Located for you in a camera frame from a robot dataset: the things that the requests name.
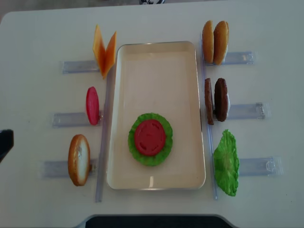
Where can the clear lettuce holder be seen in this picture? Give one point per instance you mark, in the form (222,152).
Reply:
(269,166)

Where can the standing toasted bread slice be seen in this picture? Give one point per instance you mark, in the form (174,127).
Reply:
(79,160)

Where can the orange bun slice inner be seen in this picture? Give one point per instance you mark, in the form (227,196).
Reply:
(221,37)

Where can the clear bun holder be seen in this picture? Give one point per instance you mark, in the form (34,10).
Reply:
(239,58)

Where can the standing green lettuce leaf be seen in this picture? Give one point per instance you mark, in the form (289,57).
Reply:
(226,163)

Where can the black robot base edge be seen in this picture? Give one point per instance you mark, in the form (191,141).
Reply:
(155,221)

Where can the clear tomato holder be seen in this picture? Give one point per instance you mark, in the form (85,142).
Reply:
(63,120)

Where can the clear long rail left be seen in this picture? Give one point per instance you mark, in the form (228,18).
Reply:
(108,108)

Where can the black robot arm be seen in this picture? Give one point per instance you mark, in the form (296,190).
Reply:
(6,142)

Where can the orange cheese slice left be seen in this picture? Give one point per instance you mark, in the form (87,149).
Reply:
(99,49)

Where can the orange bun slice outer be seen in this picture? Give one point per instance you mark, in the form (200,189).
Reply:
(208,42)

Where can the orange bun slice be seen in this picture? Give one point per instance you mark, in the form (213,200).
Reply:
(208,42)
(221,37)

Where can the clear cheese holder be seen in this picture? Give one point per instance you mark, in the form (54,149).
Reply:
(73,67)

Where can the clear bread holder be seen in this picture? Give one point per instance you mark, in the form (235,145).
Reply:
(53,169)

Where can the red tomato slice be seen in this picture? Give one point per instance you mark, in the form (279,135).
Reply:
(149,137)
(92,106)

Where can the thin brown meat patty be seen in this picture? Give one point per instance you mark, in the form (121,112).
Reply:
(208,101)

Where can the clear patty holder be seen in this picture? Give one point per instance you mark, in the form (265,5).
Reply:
(248,111)

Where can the cream rectangular tray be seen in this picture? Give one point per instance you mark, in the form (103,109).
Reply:
(156,79)

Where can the green lettuce leaf on tray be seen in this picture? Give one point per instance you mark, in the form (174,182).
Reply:
(164,153)

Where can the orange cheese slice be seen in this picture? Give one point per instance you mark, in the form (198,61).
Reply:
(110,55)
(99,49)

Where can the orange cheese slice right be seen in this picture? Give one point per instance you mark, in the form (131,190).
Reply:
(110,55)

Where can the dark brown meat patty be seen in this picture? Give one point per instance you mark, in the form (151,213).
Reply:
(221,100)

